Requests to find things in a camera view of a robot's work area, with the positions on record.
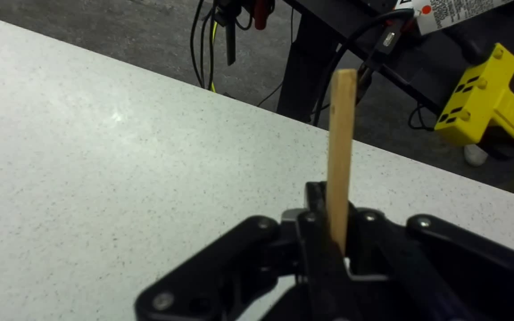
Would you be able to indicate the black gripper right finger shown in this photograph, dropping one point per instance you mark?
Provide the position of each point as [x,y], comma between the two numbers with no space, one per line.
[446,261]

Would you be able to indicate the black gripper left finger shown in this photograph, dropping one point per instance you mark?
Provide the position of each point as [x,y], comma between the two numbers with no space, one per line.
[221,261]

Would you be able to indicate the wooden spoon with yellow head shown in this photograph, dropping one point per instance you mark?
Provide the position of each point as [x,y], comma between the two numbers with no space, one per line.
[341,149]

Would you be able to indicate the yellow power strip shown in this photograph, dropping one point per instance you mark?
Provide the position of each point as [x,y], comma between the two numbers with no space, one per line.
[476,95]

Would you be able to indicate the white labelled box device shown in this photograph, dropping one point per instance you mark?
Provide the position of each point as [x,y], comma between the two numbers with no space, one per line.
[446,11]

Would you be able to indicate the black clamp with orange grip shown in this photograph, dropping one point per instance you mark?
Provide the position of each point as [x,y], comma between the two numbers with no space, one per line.
[260,11]

